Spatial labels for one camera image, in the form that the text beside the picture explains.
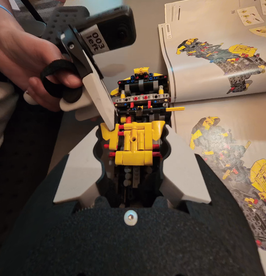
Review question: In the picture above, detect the open instruction booklet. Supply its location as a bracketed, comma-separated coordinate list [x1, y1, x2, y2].
[158, 0, 266, 252]

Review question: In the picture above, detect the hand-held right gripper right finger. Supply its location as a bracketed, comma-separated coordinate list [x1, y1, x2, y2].
[159, 125, 212, 209]

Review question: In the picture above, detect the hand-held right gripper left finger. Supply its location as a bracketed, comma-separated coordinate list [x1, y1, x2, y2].
[53, 126, 108, 208]

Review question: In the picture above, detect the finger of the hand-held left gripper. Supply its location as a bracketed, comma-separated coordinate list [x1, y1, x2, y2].
[75, 104, 102, 121]
[82, 52, 119, 131]

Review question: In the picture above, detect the blue wristband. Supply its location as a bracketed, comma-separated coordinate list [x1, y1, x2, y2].
[0, 2, 14, 17]

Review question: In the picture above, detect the person's left hand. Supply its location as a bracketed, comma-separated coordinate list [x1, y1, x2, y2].
[0, 28, 84, 112]

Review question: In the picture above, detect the partly built lego car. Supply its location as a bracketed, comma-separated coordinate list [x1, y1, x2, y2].
[99, 67, 185, 208]

